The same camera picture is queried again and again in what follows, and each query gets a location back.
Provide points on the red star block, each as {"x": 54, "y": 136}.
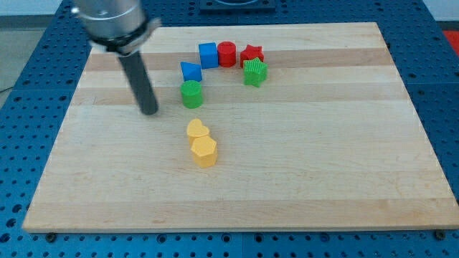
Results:
{"x": 251, "y": 52}

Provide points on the green star block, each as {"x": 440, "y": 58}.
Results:
{"x": 255, "y": 72}

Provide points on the yellow heart block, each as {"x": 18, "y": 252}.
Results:
{"x": 196, "y": 129}

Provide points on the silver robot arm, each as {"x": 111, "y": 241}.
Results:
{"x": 118, "y": 26}

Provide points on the blue cube block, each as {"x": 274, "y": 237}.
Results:
{"x": 208, "y": 55}

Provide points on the red object at edge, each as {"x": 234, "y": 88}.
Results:
{"x": 453, "y": 38}

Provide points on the red cylinder block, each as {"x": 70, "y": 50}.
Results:
{"x": 226, "y": 54}

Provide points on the wooden board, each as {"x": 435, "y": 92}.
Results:
{"x": 330, "y": 141}

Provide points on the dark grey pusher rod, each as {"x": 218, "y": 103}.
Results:
{"x": 137, "y": 76}

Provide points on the yellow hexagon block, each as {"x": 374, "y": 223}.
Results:
{"x": 204, "y": 151}

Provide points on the green cylinder block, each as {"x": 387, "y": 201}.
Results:
{"x": 191, "y": 93}

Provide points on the blue triangle block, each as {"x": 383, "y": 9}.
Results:
{"x": 191, "y": 71}

